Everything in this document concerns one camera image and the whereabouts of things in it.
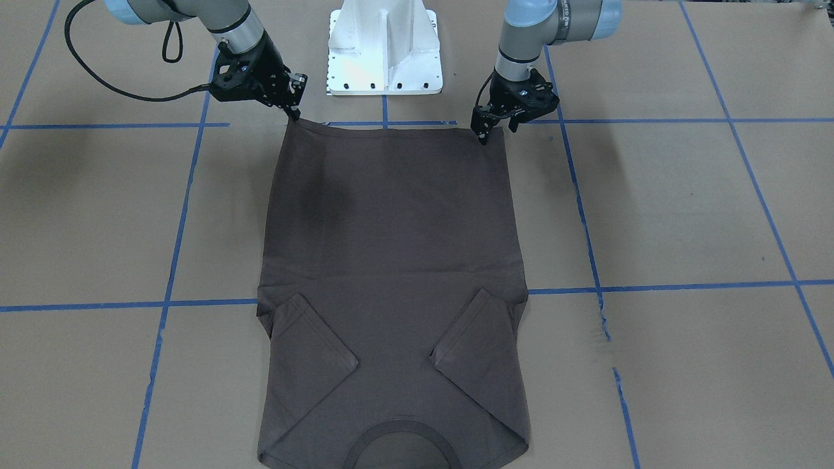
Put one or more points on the brown t-shirt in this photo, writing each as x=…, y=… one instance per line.
x=391, y=290

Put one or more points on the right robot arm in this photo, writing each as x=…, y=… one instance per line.
x=231, y=21

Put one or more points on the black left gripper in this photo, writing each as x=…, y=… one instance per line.
x=505, y=86

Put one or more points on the white camera mast base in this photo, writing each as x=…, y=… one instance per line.
x=384, y=48

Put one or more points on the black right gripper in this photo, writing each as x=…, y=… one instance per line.
x=268, y=68

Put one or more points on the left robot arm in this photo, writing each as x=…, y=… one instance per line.
x=530, y=26

